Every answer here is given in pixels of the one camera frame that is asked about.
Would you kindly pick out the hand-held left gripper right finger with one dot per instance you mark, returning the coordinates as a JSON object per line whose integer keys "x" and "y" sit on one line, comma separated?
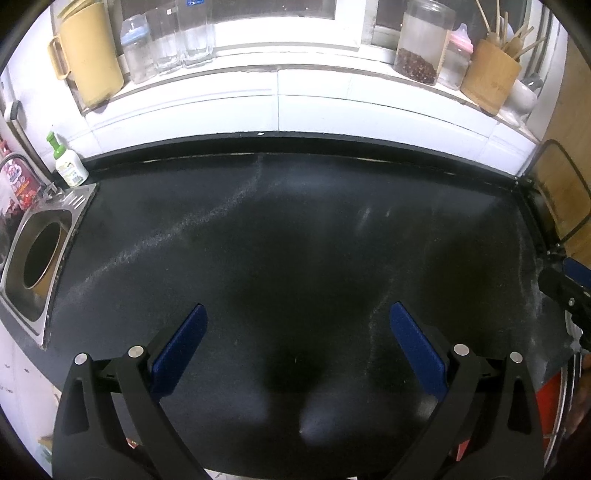
{"x": 418, "y": 350}

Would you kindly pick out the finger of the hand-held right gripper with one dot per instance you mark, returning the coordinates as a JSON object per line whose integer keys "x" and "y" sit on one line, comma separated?
{"x": 577, "y": 272}
{"x": 561, "y": 288}

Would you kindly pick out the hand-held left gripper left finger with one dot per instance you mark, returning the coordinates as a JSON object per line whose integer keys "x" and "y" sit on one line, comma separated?
{"x": 178, "y": 350}

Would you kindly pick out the black metal rack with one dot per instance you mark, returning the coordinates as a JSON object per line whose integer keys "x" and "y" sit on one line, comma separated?
{"x": 555, "y": 254}

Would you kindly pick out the large wooden cutting board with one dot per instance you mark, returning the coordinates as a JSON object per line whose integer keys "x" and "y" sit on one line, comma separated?
{"x": 572, "y": 184}

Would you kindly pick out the steel sink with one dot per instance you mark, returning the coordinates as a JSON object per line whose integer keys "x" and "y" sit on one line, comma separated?
{"x": 78, "y": 198}

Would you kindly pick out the white ceramic jar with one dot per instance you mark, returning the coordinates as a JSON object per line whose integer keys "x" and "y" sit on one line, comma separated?
{"x": 519, "y": 99}

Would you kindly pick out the grey stone pestle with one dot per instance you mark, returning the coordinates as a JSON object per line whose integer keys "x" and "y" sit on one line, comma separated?
{"x": 534, "y": 82}

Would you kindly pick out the metal faucet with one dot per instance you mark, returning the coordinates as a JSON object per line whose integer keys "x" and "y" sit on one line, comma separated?
{"x": 50, "y": 190}

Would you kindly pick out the green cap soap bottle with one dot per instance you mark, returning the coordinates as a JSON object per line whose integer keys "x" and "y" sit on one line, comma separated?
{"x": 71, "y": 170}

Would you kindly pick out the bamboo utensil holder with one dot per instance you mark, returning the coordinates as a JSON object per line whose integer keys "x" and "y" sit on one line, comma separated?
{"x": 489, "y": 78}

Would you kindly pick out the red printed package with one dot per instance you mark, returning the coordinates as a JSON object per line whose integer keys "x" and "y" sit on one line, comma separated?
{"x": 21, "y": 184}

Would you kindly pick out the bundle of wooden utensils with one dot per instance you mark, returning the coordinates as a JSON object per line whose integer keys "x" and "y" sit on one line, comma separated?
{"x": 514, "y": 44}

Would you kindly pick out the pink baby bottle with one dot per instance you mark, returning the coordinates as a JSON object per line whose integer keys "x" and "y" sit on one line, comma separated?
{"x": 455, "y": 60}

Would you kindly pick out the glass jar of dried chilies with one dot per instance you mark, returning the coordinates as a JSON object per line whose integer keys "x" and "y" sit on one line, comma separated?
{"x": 415, "y": 64}

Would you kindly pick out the clear baby bottle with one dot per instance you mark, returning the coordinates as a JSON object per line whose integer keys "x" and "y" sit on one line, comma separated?
{"x": 137, "y": 55}

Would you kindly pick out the yellow plastic pitcher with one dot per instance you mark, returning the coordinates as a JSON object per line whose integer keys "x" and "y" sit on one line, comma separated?
{"x": 90, "y": 55}

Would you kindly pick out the white window frame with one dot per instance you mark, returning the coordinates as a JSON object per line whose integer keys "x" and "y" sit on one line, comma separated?
{"x": 353, "y": 23}

